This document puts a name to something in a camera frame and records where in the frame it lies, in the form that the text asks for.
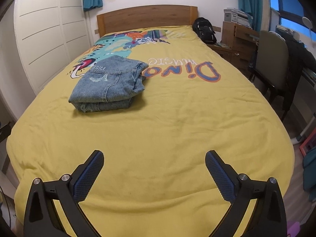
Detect blue denim jacket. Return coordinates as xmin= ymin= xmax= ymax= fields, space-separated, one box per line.
xmin=69 ymin=56 xmax=148 ymax=112

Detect grey upholstered chair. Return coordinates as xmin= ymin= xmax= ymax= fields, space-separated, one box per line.
xmin=251 ymin=31 xmax=289 ymax=103

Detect yellow dinosaur print bedspread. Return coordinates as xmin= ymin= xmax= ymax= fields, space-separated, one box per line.
xmin=7 ymin=26 xmax=294 ymax=236

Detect wooden desk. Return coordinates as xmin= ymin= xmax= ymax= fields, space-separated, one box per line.
xmin=207 ymin=22 xmax=259 ymax=77

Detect white panelled wardrobe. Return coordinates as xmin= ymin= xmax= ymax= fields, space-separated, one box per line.
xmin=14 ymin=0 xmax=91 ymax=94

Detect white desk lamp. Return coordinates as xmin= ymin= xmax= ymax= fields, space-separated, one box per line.
xmin=302 ymin=17 xmax=315 ymax=47

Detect black backpack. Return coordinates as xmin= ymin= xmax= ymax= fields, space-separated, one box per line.
xmin=192 ymin=17 xmax=217 ymax=44

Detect white storage boxes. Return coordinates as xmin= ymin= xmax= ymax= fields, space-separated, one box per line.
xmin=223 ymin=8 xmax=253 ymax=28

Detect wooden headboard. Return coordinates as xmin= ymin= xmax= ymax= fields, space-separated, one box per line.
xmin=96 ymin=5 xmax=198 ymax=37

